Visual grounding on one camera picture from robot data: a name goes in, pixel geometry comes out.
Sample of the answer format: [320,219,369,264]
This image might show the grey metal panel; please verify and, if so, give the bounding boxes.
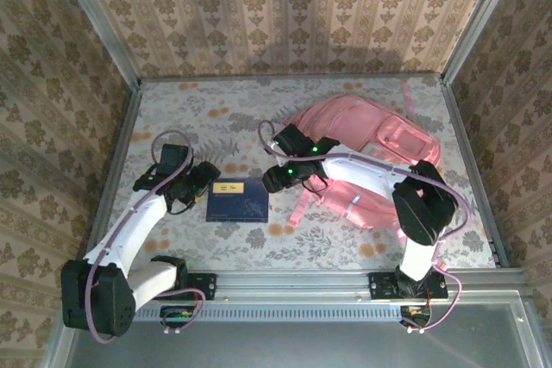
[71,320,534,368]

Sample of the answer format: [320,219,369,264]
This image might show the aluminium frame corner post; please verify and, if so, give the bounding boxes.
[47,0,144,90]
[440,0,526,87]

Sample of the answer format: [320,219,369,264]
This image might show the floral table cloth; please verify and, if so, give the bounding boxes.
[97,74,497,272]

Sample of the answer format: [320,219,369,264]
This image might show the aluminium frame cross rail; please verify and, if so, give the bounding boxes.
[64,268,530,303]

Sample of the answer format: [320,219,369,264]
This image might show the black connector box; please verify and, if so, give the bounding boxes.
[398,304,432,329]
[159,304,194,329]

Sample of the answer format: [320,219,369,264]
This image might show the navy book with yellow label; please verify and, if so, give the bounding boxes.
[205,177,271,223]

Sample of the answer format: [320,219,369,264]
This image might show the aluminium frame side rail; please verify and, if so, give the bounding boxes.
[71,78,143,272]
[439,77,512,270]

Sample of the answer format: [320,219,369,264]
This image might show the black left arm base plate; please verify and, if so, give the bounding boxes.
[185,271,216,302]

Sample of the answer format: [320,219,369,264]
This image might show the grey slotted cable duct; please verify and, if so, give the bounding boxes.
[79,306,405,322]

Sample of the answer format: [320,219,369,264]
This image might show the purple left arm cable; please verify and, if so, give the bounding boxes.
[85,129,206,344]

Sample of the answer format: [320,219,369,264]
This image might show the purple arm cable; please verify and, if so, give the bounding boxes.
[257,120,474,334]
[85,129,206,344]

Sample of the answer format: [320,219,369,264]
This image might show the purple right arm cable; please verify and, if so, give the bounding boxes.
[257,120,474,334]

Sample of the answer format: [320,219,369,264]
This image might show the pink school backpack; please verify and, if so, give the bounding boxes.
[282,78,443,240]

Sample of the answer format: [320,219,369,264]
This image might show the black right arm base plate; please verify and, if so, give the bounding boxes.
[368,271,449,300]

